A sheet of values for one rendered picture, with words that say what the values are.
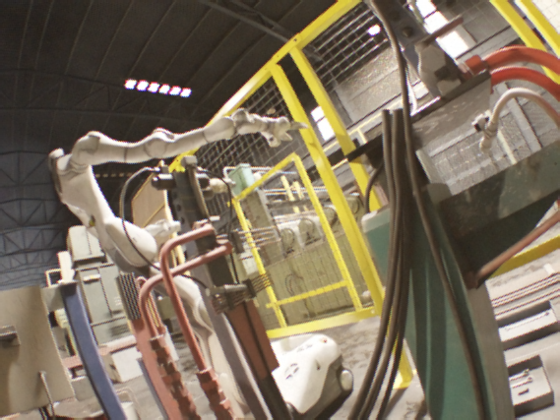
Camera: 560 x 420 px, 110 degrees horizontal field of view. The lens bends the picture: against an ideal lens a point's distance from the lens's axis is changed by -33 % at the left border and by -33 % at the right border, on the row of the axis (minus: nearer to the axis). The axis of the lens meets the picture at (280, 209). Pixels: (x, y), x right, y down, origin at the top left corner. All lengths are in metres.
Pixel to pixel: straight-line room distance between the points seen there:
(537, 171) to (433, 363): 0.28
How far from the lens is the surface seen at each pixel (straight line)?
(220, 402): 0.66
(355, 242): 1.35
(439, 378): 0.44
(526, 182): 0.41
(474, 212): 0.41
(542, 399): 1.12
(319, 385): 1.43
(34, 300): 1.04
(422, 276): 0.38
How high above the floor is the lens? 0.76
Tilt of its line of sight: 11 degrees up
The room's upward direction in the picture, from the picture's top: 22 degrees counter-clockwise
